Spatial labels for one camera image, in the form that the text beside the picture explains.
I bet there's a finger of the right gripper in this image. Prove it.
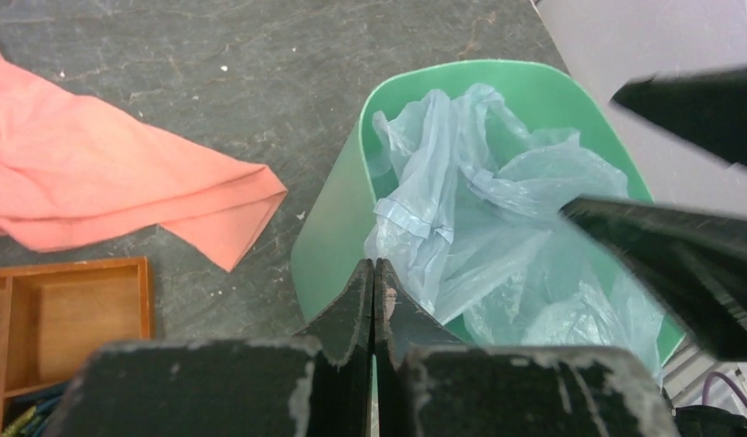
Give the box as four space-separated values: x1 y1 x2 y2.
611 66 747 168
560 197 747 361

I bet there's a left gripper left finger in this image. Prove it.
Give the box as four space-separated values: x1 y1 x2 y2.
46 259 374 436

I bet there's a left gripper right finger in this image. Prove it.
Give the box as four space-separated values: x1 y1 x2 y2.
373 259 678 436

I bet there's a green trash bin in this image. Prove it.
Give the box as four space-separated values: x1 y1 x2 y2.
291 60 684 365

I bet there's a blue plastic trash bag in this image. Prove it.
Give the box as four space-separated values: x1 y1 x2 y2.
363 84 664 378

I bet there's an orange compartment tray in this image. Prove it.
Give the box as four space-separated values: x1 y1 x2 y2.
0 257 155 433

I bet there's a black green bag roll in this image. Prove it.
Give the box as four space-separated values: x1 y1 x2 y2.
1 381 69 437

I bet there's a pink cloth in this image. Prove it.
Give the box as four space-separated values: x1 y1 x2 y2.
0 53 287 271

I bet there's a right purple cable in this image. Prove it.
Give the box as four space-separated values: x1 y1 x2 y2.
701 371 747 421

